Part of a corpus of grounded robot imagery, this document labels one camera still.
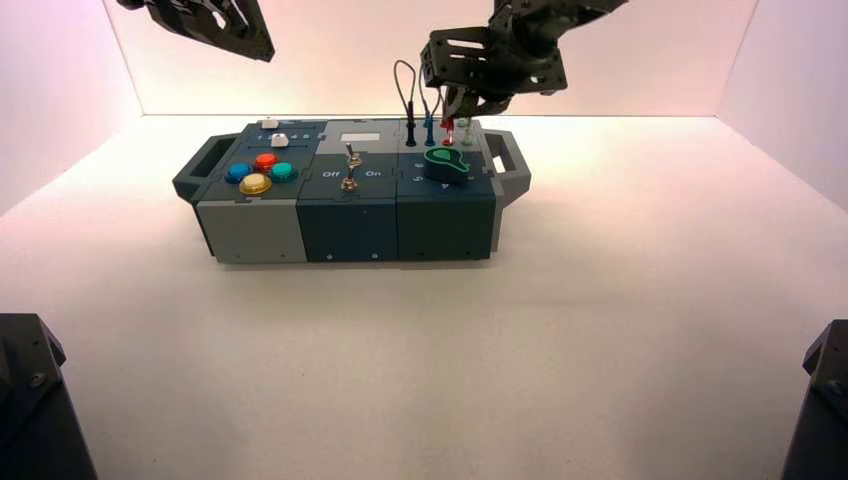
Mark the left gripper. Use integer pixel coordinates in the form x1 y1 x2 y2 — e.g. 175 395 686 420
117 0 276 63

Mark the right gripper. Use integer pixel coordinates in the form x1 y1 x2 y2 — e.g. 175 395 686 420
421 26 570 122

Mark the red banana plug wire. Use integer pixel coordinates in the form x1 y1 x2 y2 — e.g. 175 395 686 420
439 99 458 148

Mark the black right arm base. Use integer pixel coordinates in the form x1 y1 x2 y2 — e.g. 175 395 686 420
780 319 848 480

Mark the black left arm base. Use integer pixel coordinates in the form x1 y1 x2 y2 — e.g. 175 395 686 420
0 313 99 480

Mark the green rotary knob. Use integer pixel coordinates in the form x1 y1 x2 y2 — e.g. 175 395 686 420
423 146 472 185

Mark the grey and teal control box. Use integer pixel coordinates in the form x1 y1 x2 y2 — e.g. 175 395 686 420
172 119 533 266

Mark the yellow push button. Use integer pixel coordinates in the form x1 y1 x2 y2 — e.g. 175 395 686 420
238 173 274 197

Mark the black banana plug wire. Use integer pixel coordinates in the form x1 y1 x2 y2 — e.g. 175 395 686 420
393 59 419 148

